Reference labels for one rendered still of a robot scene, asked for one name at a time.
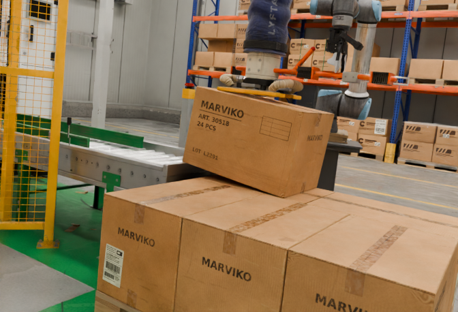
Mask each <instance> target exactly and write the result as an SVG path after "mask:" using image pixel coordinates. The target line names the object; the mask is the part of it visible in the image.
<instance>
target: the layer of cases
mask: <svg viewBox="0 0 458 312"><path fill-rule="evenodd" d="M457 282H458V218H457V217H451V216H448V215H442V214H438V213H433V212H429V211H425V210H419V209H415V208H409V207H406V206H400V205H396V204H390V203H386V202H381V201H377V200H370V199H367V198H361V197H357V196H351V195H348V194H344V193H338V192H336V193H335V192H334V191H329V190H325V189H319V188H315V189H311V190H308V191H304V192H302V193H298V194H296V195H293V196H290V197H287V198H281V197H278V196H274V195H273V194H270V193H267V192H265V191H261V190H259V189H256V188H253V187H250V186H248V185H245V184H242V183H240V182H237V181H234V180H232V179H229V178H226V177H224V176H220V175H218V174H217V175H213V176H205V177H200V178H193V179H188V180H184V181H175V182H171V183H163V184H158V185H151V186H146V187H139V188H133V189H126V190H121V191H114V192H109V193H105V194H104V205H103V214H102V232H101V241H100V258H99V268H98V277H97V290H98V291H100V292H102V293H104V294H106V295H108V296H110V297H112V298H114V299H116V300H118V301H121V302H123V303H125V304H127V305H129V306H131V307H133V308H135V309H137V310H139V311H141V312H452V311H453V307H454V303H455V295H456V291H457Z"/></svg>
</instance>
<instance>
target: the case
mask: <svg viewBox="0 0 458 312"><path fill-rule="evenodd" d="M333 118H334V114H333V113H329V112H324V111H321V110H315V109H312V108H306V107H303V106H298V105H294V104H289V103H286V102H281V101H277V100H274V99H269V98H265V97H259V96H255V95H250V94H244V93H233V92H227V91H218V90H217V89H214V88H208V87H199V86H197V87H196V93H195V97H194V104H193V108H192V115H191V119H190V122H189V129H188V133H187V140H186V144H185V151H184V155H183V162H185V163H188V164H191V165H193V166H196V167H198V168H202V169H204V170H207V171H209V172H212V173H215V174H218V175H220V176H224V177H226V178H229V179H232V180H234V181H237V182H240V183H242V184H245V185H248V186H250V187H253V188H256V189H259V190H261V191H265V192H267V193H270V194H273V195H274V196H278V197H281V198H287V197H290V196H293V195H296V194H298V193H302V192H304V191H308V190H311V189H315V188H316V187H317V185H318V179H319V176H320V171H321V168H322V163H323V160H324V154H325V151H326V146H327V143H328V140H329V135H330V132H331V126H332V123H333Z"/></svg>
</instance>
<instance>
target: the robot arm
mask: <svg viewBox="0 0 458 312"><path fill-rule="evenodd" d="M309 11H310V14H311V15H314V16H315V15H316V16H332V17H333V21H332V26H333V27H329V31H331V32H330V38H329V40H326V46H327V48H325V51H327V52H330V53H333V57H332V58H330V59H328V60H327V63H328V64H330V65H334V66H335V73H337V71H338V70H339V68H341V72H344V70H345V67H346V62H347V58H348V43H349V44H351V45H352V46H353V48H354V54H353V59H352V69H351V72H358V73H360V74H369V69H370V64H371V56H372V51H373V43H374V38H375V34H376V25H377V23H378V21H380V20H381V15H382V5H381V3H380V1H376V0H311V2H310V7H309ZM353 19H358V21H357V23H358V24H357V30H356V39H355V40H354V39H353V38H352V37H350V36H349V35H348V34H346V33H345V31H349V29H350V27H352V21H353ZM366 90H367V82H361V83H360V84H357V83H349V88H348V90H347V91H346V92H345V94H342V92H341V91H334V90H320V91H319V94H318V98H317V103H316V110H321V111H324V112H329V113H333V114H334V118H333V123H332V126H331V132H333V133H337V132H338V126H337V117H338V116H340V117H344V118H348V119H356V120H362V121H363V120H365V119H366V118H367V115H368V113H369V109H370V106H371V98H369V94H368V92H366Z"/></svg>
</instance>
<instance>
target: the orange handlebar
mask: <svg viewBox="0 0 458 312"><path fill-rule="evenodd" d="M235 68H236V70H241V71H246V66H239V65H238V66H236V67H235ZM273 71H274V72H275V73H278V74H293V75H296V69H279V68H275V69H274V70H273ZM314 76H319V77H324V78H331V79H336V78H342V76H343V73H335V72H334V71H323V72H318V71H314ZM357 78H358V79H361V80H369V79H370V75H367V74H358V76H357ZM396 81H397V78H396V77H394V76H391V82H396Z"/></svg>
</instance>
